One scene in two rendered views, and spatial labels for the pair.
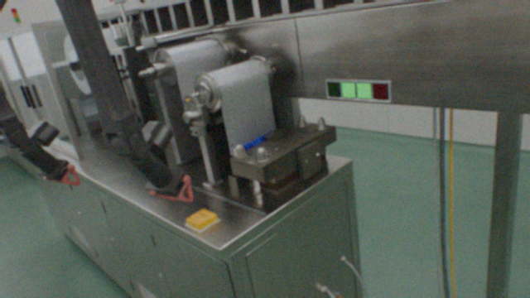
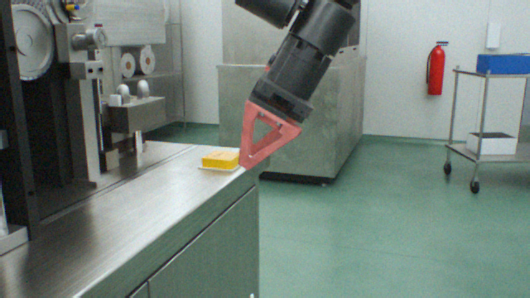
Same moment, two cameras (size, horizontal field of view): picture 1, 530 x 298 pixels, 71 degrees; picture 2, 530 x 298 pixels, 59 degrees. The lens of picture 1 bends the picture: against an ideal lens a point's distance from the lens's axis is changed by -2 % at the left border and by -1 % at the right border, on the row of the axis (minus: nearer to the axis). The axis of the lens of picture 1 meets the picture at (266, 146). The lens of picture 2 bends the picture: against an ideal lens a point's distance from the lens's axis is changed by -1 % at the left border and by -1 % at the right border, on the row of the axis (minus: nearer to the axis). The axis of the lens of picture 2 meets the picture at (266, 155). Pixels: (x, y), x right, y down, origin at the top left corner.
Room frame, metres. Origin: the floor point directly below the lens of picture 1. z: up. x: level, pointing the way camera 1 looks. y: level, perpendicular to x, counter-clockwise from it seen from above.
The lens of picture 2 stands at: (1.44, 1.16, 1.19)
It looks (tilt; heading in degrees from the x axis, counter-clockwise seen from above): 15 degrees down; 240
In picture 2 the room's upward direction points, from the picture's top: straight up
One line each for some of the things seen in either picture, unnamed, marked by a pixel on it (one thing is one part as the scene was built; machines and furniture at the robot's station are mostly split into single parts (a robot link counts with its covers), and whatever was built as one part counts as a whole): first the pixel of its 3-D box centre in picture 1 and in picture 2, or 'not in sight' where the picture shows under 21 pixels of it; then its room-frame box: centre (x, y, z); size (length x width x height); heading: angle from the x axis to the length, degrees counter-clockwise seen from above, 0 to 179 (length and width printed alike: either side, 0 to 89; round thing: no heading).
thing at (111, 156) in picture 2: (260, 166); (60, 154); (1.34, 0.04, 0.92); 0.28 x 0.04 x 0.04; 132
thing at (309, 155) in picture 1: (310, 160); not in sight; (1.22, -0.14, 0.96); 0.10 x 0.03 x 0.11; 132
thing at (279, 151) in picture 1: (286, 148); (79, 110); (1.28, -0.07, 1.00); 0.40 x 0.16 x 0.06; 132
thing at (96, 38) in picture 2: (188, 117); (96, 38); (1.28, 0.25, 1.18); 0.04 x 0.02 x 0.04; 42
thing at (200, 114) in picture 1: (204, 146); (86, 106); (1.30, 0.22, 1.05); 0.06 x 0.05 x 0.31; 132
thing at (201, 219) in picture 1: (201, 219); (222, 160); (1.03, 0.24, 0.91); 0.07 x 0.07 x 0.02; 42
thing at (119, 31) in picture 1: (126, 30); not in sight; (1.91, 0.57, 1.50); 0.14 x 0.14 x 0.06
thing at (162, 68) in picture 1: (159, 69); not in sight; (1.47, 0.35, 1.33); 0.06 x 0.06 x 0.06; 42
